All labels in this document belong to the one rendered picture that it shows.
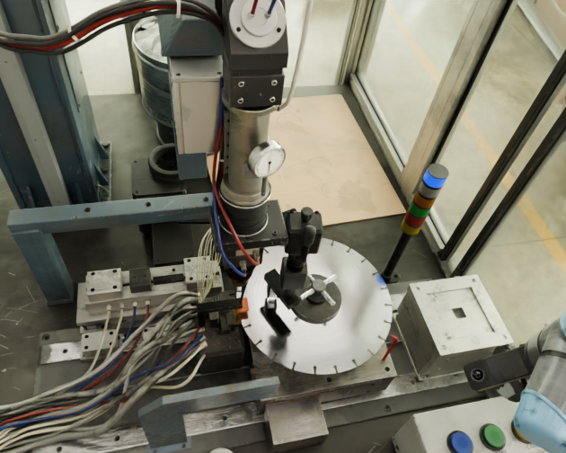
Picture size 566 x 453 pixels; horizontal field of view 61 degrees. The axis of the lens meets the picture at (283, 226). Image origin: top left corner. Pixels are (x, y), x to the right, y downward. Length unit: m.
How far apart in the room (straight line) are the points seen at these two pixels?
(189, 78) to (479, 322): 0.84
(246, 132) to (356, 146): 1.10
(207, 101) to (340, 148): 1.05
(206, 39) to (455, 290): 0.83
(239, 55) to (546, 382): 0.55
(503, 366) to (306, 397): 0.40
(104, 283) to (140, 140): 0.65
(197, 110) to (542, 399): 0.57
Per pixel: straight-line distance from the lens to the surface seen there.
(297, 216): 0.75
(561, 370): 0.73
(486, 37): 1.24
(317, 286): 0.98
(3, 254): 1.43
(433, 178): 1.04
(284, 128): 1.69
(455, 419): 1.06
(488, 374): 0.90
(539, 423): 0.71
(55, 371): 1.21
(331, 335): 0.99
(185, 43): 0.64
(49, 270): 1.18
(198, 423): 1.11
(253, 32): 0.53
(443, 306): 1.17
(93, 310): 1.17
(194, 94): 0.63
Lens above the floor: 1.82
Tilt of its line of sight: 51 degrees down
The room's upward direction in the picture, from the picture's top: 9 degrees clockwise
